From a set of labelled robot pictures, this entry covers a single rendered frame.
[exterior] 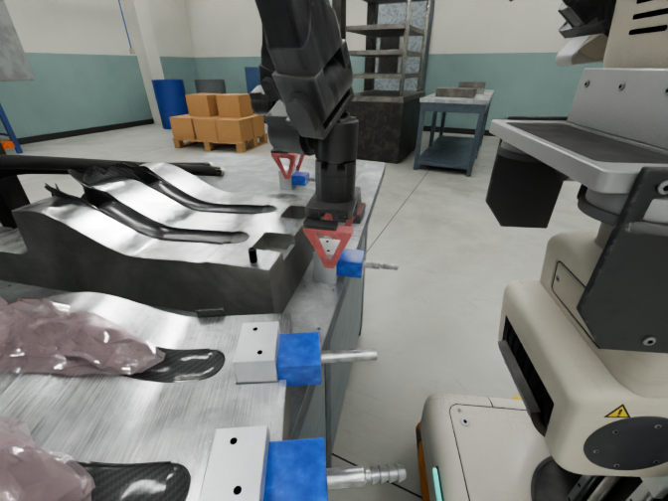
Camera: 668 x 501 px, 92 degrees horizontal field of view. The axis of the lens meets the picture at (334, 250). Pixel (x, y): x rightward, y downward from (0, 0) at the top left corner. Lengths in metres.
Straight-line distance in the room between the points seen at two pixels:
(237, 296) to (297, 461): 0.24
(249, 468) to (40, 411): 0.16
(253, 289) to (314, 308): 0.10
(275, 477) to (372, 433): 1.04
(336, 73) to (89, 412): 0.38
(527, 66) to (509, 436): 6.26
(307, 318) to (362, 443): 0.86
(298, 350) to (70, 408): 0.18
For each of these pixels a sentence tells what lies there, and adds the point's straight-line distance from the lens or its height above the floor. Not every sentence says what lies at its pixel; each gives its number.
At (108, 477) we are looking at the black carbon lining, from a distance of 0.32.
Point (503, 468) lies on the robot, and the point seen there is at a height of 0.28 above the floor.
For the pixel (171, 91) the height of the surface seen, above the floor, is 0.68.
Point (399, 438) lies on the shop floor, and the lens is 1.30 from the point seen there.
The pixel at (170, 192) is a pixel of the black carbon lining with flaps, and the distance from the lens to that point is 0.67.
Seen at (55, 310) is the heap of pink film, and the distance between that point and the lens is 0.39.
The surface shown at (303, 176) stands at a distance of 0.92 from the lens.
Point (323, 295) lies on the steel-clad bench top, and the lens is 0.50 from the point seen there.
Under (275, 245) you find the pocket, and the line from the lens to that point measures 0.50.
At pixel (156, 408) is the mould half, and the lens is 0.33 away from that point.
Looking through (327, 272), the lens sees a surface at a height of 0.82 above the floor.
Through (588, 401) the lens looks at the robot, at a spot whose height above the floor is 0.79.
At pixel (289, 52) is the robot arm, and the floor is 1.11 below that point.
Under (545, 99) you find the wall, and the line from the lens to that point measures 6.88.
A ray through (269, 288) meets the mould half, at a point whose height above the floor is 0.86.
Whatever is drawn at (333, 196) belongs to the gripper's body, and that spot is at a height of 0.95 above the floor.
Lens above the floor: 1.10
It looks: 30 degrees down
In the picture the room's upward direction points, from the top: straight up
